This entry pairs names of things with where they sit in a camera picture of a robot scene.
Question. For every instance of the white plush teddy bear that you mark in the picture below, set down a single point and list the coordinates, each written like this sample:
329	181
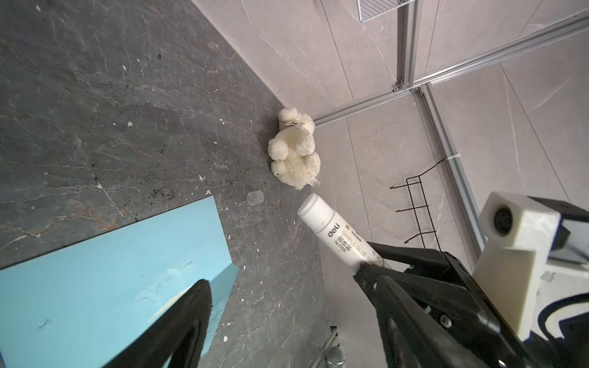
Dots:
294	161

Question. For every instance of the black wire hook rack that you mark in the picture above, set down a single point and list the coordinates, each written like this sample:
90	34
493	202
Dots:
418	201

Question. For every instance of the white wire mesh basket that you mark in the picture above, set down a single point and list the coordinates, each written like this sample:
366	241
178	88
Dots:
371	9

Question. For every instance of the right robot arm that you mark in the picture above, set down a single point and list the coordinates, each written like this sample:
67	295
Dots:
569	350

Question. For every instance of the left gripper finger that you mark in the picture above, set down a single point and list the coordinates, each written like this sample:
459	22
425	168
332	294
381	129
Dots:
177	338

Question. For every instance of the clear glue stick cap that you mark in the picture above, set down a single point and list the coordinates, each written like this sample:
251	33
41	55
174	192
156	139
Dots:
255	197

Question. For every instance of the light blue envelope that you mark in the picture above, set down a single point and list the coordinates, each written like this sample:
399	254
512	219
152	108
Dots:
82	305

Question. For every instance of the white glue stick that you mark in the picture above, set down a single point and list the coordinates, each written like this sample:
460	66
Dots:
337	234

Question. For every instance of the glitter pink microphone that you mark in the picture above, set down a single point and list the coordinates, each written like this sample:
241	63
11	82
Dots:
335	358

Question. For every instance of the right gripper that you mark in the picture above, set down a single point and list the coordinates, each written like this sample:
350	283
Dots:
411	338

